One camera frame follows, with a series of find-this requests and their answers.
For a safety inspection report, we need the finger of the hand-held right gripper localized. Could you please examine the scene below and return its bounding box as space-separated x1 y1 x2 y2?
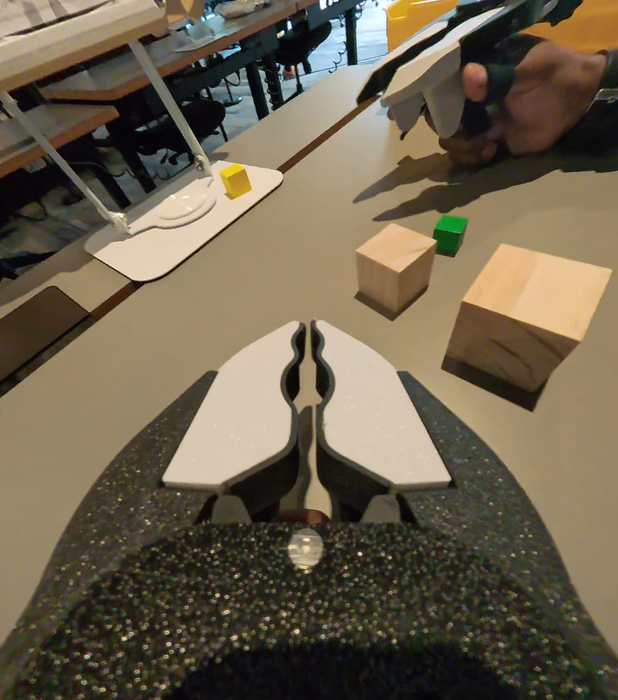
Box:
380 46 463 139
356 5 506 105

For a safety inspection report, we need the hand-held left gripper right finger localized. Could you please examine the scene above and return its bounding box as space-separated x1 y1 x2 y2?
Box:
311 319 454 521

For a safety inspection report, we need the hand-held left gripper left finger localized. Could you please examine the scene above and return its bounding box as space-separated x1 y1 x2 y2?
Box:
162 322 307 521

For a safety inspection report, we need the small plain wooden cube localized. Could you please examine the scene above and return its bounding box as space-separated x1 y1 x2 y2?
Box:
356 223 437 315

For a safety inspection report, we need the large plain wooden cube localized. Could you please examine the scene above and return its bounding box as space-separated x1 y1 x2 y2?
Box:
446 244 613 393

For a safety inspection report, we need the person's right hand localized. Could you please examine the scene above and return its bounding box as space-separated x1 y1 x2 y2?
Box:
440 41 609 166

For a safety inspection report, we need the yellow plastic bin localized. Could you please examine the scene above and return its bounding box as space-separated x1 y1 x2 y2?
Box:
385 0 474 54
530 0 618 55

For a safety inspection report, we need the green wooden cube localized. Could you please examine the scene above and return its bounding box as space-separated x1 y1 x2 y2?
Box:
432 215 469 257

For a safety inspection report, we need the white folding stand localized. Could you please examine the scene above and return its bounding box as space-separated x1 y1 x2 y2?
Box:
0 0 284 282

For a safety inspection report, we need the crumpled white wrapper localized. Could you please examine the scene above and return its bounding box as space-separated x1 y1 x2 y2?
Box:
215 0 267 20

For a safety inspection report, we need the yellow wooden cube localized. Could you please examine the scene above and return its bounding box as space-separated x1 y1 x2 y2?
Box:
219 163 252 198

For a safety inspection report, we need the brown chair back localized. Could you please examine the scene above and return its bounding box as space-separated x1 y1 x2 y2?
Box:
0 286 90 413

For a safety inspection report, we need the black office chair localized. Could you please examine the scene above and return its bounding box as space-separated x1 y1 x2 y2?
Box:
106 98 229 184

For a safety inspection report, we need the long wooden desk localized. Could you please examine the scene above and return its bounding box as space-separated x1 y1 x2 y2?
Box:
41 0 320 104

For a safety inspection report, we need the short wooden desk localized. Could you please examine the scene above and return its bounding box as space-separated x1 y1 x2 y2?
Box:
0 104 119 199

